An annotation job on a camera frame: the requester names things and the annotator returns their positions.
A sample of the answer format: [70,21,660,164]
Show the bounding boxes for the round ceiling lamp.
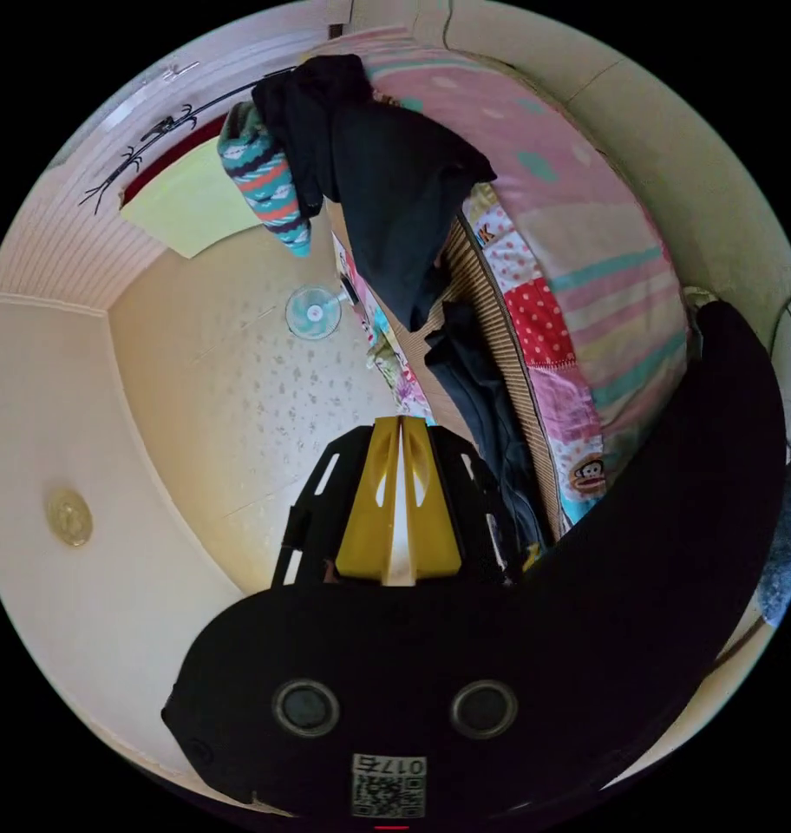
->
[45,489,95,548]

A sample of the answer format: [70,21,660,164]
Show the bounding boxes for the black pants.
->
[423,298,548,554]

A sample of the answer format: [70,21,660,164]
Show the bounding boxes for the teal electric fan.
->
[284,276,361,341]

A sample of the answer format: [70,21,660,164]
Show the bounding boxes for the pink striped rolled blanket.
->
[304,36,696,450]

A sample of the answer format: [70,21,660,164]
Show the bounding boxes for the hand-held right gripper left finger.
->
[335,416,402,581]

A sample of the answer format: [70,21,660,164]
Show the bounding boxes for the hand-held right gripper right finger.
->
[401,416,464,581]

